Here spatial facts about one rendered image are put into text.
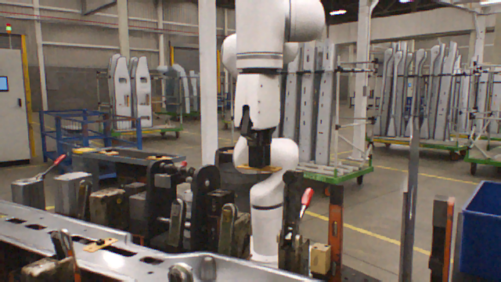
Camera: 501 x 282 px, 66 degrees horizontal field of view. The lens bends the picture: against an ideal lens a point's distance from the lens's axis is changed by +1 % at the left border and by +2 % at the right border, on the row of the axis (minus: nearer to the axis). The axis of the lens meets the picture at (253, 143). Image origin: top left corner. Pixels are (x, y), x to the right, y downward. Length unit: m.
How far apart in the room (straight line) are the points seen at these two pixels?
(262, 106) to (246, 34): 0.13
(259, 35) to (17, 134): 7.32
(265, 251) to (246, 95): 0.85
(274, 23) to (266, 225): 0.85
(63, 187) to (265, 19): 0.92
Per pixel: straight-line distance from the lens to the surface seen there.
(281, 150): 1.29
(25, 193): 1.60
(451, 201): 0.79
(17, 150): 7.89
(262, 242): 1.40
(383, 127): 8.89
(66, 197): 1.37
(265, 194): 1.32
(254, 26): 0.67
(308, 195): 0.96
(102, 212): 1.24
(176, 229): 1.06
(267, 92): 0.68
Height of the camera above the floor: 1.41
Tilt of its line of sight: 9 degrees down
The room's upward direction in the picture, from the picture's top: straight up
